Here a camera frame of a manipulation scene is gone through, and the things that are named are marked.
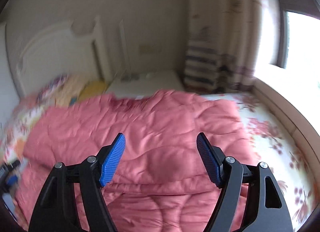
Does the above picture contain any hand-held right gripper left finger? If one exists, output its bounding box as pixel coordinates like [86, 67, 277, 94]
[29, 133, 125, 232]

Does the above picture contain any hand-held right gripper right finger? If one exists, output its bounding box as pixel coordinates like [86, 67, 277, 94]
[196, 132, 293, 232]

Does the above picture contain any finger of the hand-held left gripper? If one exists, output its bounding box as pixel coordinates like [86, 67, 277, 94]
[0, 160, 21, 188]

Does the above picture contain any pink quilted coat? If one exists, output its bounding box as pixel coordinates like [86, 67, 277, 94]
[14, 89, 260, 232]

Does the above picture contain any yellow pillow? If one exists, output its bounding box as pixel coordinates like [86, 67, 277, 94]
[80, 79, 107, 100]

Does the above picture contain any cream printed pillow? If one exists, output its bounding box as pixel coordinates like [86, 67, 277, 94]
[40, 74, 85, 109]

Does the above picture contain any white nightstand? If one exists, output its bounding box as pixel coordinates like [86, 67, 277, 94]
[106, 71, 184, 100]

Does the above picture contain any beige window sill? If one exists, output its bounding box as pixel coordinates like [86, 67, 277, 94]
[252, 77, 320, 162]

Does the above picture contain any striped patterned curtain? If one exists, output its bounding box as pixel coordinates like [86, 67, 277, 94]
[184, 0, 265, 94]

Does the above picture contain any white wooden headboard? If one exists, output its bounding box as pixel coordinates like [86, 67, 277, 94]
[6, 16, 112, 97]

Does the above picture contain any window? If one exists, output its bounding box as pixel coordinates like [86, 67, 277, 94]
[255, 0, 320, 82]

